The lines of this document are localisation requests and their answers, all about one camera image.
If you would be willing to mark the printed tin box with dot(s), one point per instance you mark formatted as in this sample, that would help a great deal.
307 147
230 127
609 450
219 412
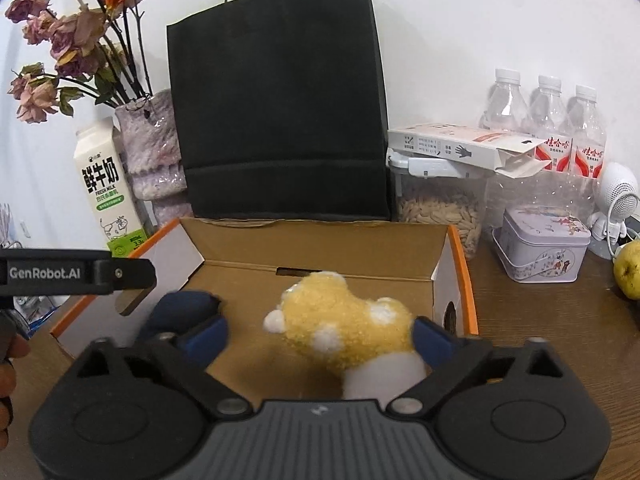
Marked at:
540 255

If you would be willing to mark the dark blue cloth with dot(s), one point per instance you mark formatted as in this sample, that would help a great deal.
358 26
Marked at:
180 307

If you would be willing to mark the white green milk carton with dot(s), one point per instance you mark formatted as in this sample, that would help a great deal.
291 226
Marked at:
105 195

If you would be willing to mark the yellow mushroom plush toy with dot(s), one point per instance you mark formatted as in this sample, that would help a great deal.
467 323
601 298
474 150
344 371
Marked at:
350 320

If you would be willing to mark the bunch of dried roses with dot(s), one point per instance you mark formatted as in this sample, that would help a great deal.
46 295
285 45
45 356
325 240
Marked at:
75 35

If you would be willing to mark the cardboard box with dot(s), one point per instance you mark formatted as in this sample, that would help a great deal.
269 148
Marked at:
320 250

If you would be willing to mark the yellow-green apple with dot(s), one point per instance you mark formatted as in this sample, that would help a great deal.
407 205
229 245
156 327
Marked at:
629 272

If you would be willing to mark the black paper bag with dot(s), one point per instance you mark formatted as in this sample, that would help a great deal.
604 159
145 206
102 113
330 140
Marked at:
275 110

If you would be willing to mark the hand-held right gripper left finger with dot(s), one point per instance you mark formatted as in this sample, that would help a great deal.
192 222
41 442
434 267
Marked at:
205 342

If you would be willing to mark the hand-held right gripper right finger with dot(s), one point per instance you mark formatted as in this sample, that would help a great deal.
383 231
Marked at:
434 342

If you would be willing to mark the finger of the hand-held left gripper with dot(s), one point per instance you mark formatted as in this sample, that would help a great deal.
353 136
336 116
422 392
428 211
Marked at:
131 274

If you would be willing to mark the clear seed storage container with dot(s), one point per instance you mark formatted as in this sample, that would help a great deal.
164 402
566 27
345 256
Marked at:
440 210

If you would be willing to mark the clear water bottle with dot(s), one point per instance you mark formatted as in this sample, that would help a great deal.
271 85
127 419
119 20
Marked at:
505 105
586 125
547 110

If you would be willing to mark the white astronaut figure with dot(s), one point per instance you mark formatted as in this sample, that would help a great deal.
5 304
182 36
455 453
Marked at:
620 195

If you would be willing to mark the white flat carton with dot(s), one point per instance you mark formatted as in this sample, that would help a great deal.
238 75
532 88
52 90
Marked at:
450 147

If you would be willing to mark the mottled purple vase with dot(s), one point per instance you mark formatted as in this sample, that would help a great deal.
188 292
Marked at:
150 150

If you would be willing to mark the person's left hand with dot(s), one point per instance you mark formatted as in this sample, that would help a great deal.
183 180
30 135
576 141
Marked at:
10 375

